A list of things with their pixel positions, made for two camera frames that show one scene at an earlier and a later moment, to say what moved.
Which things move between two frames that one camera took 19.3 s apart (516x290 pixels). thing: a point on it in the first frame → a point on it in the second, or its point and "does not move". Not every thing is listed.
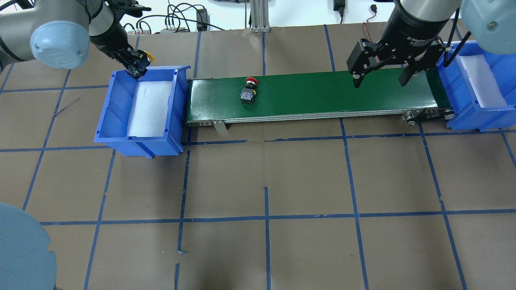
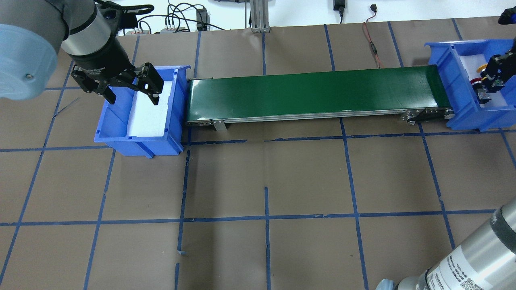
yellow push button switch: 138,68 → 480,68
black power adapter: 203,20 does not move
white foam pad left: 148,110 does not move
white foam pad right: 484,85 does not move
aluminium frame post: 259,15 does not move
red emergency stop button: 247,93 → 483,96
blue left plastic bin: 146,116 does not move
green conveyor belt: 316,96 does not move
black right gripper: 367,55 → 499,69
